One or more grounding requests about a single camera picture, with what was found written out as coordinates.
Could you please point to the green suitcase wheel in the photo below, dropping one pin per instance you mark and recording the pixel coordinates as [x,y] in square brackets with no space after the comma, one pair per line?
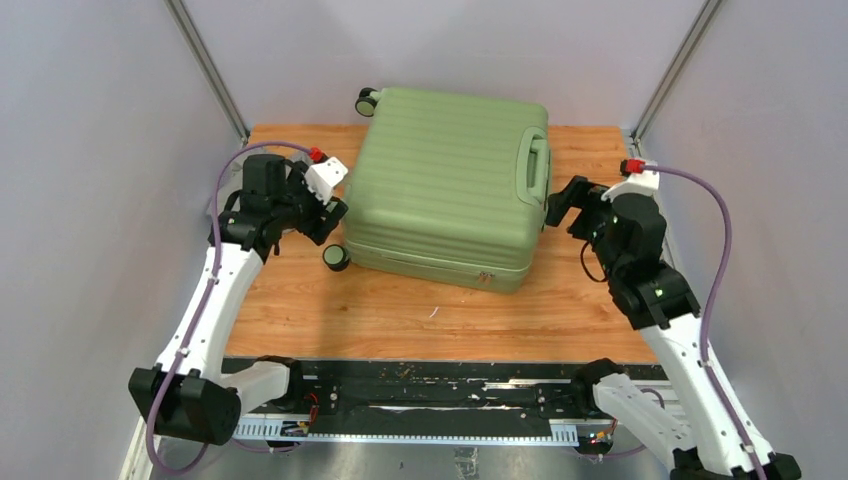
[336,257]
[367,101]

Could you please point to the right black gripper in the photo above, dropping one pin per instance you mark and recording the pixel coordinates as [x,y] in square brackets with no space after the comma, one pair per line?
[579,193]

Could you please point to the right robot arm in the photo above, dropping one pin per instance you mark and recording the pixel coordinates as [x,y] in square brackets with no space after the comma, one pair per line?
[676,371]

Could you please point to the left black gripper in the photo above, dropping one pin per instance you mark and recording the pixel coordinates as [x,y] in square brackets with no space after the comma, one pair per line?
[296,182]

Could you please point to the green suitcase wheel front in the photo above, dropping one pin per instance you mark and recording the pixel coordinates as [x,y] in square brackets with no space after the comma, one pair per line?
[336,257]

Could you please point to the green suitcase blue lining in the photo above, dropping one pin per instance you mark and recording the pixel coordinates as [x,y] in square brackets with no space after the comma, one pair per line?
[447,185]

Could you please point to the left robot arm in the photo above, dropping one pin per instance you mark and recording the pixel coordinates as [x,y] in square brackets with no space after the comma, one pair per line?
[205,318]

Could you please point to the aluminium frame rail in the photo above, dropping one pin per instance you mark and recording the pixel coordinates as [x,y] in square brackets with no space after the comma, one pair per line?
[440,401]

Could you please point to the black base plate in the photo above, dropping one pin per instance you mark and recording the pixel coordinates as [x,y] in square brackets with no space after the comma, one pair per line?
[441,399]

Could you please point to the crumpled grey-green cloth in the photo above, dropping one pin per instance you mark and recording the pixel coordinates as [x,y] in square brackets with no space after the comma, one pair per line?
[232,178]

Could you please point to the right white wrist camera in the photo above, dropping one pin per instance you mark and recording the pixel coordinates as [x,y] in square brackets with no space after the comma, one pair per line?
[638,177]

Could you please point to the green suitcase wheel rear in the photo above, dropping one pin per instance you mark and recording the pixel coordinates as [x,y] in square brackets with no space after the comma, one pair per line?
[367,101]

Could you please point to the metal zipper pull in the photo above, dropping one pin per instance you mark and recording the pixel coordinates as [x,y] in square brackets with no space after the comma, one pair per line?
[485,278]

